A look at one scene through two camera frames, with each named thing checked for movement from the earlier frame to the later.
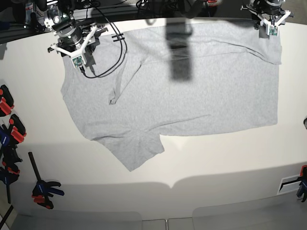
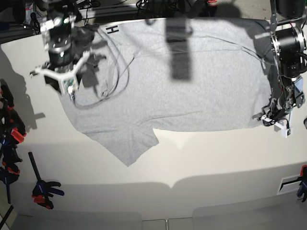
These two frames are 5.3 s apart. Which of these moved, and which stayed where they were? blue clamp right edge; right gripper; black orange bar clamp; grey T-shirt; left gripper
Moved: right gripper; left gripper
Stayed: grey T-shirt; blue clamp right edge; black orange bar clamp
